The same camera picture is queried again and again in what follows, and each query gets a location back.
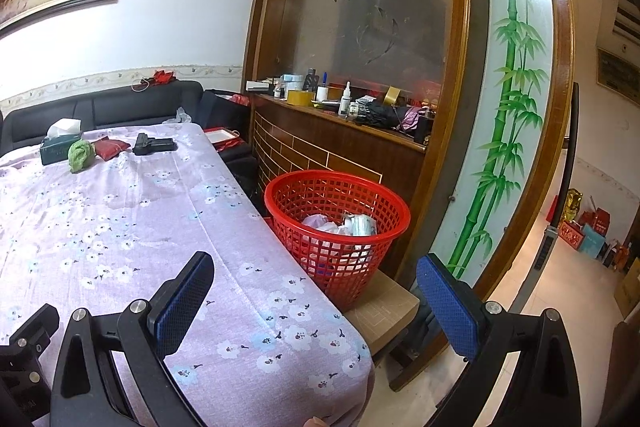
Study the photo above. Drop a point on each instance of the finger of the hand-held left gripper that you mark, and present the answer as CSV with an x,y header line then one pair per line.
x,y
40,324

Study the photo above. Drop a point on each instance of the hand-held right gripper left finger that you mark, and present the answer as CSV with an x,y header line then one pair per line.
x,y
185,297

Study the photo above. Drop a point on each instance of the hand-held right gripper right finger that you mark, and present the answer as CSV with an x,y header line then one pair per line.
x,y
445,302

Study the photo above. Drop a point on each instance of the white green packet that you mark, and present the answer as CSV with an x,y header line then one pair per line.
x,y
322,224

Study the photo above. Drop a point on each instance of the red plastic basket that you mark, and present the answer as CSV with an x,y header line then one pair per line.
x,y
300,192

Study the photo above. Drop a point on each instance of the brown cardboard box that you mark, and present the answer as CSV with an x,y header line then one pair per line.
x,y
385,307

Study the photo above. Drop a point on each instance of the purple floral tablecloth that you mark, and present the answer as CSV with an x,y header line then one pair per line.
x,y
150,217

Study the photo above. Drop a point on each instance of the red gift box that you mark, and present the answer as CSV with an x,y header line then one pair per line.
x,y
571,234

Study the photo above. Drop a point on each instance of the black gun-shaped tool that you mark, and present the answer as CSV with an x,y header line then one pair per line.
x,y
152,144

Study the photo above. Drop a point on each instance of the light blue bag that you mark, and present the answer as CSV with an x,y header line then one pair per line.
x,y
592,243

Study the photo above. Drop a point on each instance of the gold foil bag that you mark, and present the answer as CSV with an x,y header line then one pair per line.
x,y
573,205

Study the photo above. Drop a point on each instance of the white tray red rim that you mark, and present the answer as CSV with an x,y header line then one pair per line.
x,y
222,138

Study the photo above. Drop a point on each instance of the red pouch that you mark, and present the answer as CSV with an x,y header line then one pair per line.
x,y
111,148

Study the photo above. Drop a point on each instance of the green towel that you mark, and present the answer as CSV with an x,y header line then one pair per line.
x,y
82,155

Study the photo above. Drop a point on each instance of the dark green tissue box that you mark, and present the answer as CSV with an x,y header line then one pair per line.
x,y
57,147

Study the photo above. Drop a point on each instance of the clear plastic bag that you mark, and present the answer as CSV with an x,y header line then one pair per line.
x,y
183,115

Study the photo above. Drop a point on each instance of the pink cloth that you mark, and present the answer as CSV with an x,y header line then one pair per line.
x,y
412,117

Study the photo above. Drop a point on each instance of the dark bag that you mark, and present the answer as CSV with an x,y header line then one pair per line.
x,y
220,109

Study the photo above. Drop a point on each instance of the black pole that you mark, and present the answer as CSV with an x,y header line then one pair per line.
x,y
570,157

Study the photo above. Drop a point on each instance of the black folded cloth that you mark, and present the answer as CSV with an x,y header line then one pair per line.
x,y
380,114

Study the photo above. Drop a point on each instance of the black sofa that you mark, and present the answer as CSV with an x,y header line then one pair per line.
x,y
125,107

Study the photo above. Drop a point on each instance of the gold box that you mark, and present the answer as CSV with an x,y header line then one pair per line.
x,y
391,96

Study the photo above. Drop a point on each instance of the red flower decoration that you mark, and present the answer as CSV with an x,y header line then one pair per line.
x,y
163,77

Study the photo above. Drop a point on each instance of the white dropper bottle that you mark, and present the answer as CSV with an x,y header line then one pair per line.
x,y
344,102

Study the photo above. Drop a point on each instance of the white flat box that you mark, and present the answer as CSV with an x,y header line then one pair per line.
x,y
260,86

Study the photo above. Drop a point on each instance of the yellow tape box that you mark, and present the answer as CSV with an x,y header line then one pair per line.
x,y
300,98

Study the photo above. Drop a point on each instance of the light blue container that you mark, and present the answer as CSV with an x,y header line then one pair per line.
x,y
292,82

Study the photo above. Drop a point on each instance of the white mug with pen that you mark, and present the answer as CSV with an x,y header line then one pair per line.
x,y
322,92

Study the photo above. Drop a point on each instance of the bamboo print glass panel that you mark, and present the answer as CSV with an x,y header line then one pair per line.
x,y
510,57

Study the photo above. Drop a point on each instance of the wooden cabinet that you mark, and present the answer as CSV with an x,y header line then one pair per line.
x,y
310,7

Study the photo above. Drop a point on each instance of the framed wall plaque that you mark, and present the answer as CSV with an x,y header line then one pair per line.
x,y
617,69

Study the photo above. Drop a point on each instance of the wall air conditioner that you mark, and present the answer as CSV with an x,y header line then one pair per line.
x,y
627,14

